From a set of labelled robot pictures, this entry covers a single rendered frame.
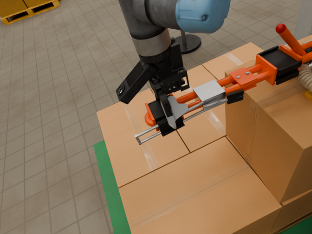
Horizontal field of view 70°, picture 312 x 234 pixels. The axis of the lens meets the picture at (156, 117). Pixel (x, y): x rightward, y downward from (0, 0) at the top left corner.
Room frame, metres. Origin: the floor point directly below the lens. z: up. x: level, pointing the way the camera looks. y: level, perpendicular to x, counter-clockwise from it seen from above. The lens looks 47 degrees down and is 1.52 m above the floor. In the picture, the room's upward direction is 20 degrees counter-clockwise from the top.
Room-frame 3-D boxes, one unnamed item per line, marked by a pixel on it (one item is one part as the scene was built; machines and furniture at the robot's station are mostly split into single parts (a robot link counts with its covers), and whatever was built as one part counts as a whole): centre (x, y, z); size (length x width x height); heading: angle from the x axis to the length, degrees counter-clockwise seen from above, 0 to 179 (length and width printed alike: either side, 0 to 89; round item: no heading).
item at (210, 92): (0.44, -0.16, 1.07); 0.07 x 0.07 x 0.04; 4
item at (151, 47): (0.43, -0.05, 1.30); 0.08 x 0.08 x 0.05
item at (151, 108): (0.44, -0.03, 1.07); 0.08 x 0.07 x 0.05; 94
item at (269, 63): (0.46, -0.38, 1.07); 0.10 x 0.08 x 0.06; 4
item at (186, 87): (0.42, -0.05, 1.21); 0.09 x 0.08 x 0.12; 95
